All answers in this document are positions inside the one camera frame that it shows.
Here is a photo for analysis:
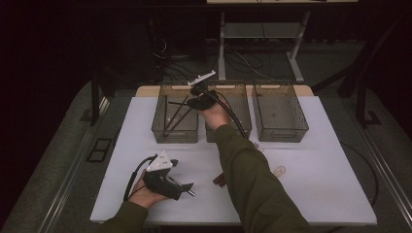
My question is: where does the white metal desk frame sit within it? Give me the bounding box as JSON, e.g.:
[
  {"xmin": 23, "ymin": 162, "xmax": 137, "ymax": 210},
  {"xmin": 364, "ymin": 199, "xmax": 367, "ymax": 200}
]
[{"xmin": 206, "ymin": 0, "xmax": 360, "ymax": 83}]

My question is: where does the white table cover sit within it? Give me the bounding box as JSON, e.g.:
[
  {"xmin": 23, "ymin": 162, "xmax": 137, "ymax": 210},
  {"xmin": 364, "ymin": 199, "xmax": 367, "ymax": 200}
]
[{"xmin": 89, "ymin": 95, "xmax": 378, "ymax": 226}]

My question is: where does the black metal stand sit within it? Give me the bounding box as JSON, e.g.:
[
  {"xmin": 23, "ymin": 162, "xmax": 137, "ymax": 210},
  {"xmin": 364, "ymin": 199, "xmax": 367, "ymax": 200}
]
[
  {"xmin": 89, "ymin": 62, "xmax": 115, "ymax": 127},
  {"xmin": 311, "ymin": 13, "xmax": 412, "ymax": 129}
]

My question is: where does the clear plastic spoon tan handle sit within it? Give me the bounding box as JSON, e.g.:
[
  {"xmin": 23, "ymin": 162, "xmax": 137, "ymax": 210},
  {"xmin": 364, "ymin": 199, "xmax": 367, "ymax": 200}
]
[{"xmin": 273, "ymin": 165, "xmax": 288, "ymax": 179}]

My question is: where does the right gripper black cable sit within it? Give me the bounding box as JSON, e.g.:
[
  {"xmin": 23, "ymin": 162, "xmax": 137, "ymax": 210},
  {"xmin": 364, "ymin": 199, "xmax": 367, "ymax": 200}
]
[{"xmin": 205, "ymin": 89, "xmax": 251, "ymax": 141}]

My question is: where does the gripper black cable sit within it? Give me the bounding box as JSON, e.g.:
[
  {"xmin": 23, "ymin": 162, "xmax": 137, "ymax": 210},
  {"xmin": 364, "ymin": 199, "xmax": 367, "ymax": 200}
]
[
  {"xmin": 205, "ymin": 89, "xmax": 251, "ymax": 141},
  {"xmin": 123, "ymin": 154, "xmax": 158, "ymax": 202}
]

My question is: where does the person's left hand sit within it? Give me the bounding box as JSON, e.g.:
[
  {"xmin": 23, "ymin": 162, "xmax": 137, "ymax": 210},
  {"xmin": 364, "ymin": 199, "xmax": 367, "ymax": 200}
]
[{"xmin": 127, "ymin": 171, "xmax": 170, "ymax": 210}]

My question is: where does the wooden handled fork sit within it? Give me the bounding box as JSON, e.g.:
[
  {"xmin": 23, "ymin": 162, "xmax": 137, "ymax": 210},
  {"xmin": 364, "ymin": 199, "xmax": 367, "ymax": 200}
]
[{"xmin": 212, "ymin": 142, "xmax": 264, "ymax": 185}]

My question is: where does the person's right hand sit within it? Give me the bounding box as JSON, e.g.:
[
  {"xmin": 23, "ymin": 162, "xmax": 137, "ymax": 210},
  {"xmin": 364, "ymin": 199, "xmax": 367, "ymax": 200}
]
[{"xmin": 197, "ymin": 104, "xmax": 232, "ymax": 131}]

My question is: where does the tangle of floor cables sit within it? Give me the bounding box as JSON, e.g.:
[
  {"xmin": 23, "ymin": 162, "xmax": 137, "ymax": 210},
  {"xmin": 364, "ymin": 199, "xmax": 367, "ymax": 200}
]
[{"xmin": 151, "ymin": 34, "xmax": 276, "ymax": 83}]

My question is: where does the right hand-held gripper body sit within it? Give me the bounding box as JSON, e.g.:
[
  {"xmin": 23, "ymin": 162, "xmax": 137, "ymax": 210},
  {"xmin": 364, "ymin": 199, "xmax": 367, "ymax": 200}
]
[{"xmin": 187, "ymin": 70, "xmax": 218, "ymax": 112}]

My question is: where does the smoky transparent plastic bin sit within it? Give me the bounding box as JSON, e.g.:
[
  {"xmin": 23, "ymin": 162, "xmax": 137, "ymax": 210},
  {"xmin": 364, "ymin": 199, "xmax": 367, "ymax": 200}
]
[
  {"xmin": 151, "ymin": 81, "xmax": 200, "ymax": 145},
  {"xmin": 252, "ymin": 80, "xmax": 310, "ymax": 144},
  {"xmin": 205, "ymin": 80, "xmax": 253, "ymax": 144}
]

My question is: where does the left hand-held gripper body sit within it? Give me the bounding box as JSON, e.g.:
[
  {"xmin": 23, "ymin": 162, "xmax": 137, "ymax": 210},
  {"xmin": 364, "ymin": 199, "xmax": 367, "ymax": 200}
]
[{"xmin": 142, "ymin": 150, "xmax": 183, "ymax": 201}]

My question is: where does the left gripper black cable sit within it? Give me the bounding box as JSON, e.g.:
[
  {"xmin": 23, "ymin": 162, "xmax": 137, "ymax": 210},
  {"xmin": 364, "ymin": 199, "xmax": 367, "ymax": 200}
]
[{"xmin": 123, "ymin": 154, "xmax": 158, "ymax": 202}]

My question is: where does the metal floor rail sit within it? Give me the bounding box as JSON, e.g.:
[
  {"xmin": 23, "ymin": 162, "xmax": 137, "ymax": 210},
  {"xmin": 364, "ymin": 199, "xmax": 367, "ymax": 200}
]
[
  {"xmin": 354, "ymin": 124, "xmax": 412, "ymax": 226},
  {"xmin": 38, "ymin": 96, "xmax": 110, "ymax": 233}
]

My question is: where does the thin black floor cable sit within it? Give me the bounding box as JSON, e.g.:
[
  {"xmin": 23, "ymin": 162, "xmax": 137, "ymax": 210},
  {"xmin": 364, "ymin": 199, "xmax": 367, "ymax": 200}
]
[{"xmin": 339, "ymin": 141, "xmax": 380, "ymax": 208}]

